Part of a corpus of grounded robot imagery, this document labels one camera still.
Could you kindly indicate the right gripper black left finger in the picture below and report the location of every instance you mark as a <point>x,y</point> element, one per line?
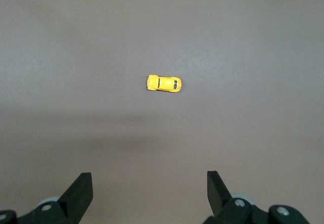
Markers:
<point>73,203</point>

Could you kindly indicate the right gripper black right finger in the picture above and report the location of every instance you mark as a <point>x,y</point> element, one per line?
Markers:
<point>222,203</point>

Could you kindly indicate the yellow beetle toy car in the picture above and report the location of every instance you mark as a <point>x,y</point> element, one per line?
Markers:
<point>164,83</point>

